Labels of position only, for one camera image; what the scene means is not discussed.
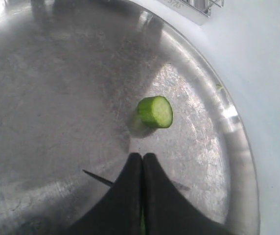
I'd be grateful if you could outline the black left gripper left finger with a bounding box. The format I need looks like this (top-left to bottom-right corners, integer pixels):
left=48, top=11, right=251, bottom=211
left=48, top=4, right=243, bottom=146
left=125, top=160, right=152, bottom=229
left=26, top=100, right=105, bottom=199
left=64, top=153, right=142, bottom=235

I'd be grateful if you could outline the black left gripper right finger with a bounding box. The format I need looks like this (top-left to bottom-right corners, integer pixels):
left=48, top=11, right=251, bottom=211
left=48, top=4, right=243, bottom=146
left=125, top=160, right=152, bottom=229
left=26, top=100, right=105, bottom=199
left=142, top=153, right=231, bottom=235

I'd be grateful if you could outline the green cucumber end with stem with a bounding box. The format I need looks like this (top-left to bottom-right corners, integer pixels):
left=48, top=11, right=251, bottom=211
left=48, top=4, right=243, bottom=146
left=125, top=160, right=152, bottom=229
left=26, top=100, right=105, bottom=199
left=140, top=213, right=146, bottom=235

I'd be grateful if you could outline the black kitchen knife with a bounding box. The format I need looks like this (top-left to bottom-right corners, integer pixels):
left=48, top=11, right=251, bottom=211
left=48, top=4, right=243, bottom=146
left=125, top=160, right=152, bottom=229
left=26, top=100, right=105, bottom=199
left=83, top=169, right=190, bottom=191

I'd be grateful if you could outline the cut green cucumber slice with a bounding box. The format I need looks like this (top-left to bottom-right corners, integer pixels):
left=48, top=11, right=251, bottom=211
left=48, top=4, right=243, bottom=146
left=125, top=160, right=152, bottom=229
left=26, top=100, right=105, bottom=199
left=137, top=95, right=173, bottom=129

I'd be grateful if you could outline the chrome wire utensil holder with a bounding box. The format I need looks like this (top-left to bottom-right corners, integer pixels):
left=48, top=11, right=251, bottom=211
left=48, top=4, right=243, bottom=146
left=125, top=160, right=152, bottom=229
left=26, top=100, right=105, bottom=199
left=158, top=0, right=225, bottom=25

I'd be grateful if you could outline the round stainless steel plate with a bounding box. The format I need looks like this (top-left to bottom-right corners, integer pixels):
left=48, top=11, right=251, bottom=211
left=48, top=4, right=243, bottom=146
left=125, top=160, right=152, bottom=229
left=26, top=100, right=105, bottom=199
left=0, top=0, right=260, bottom=235

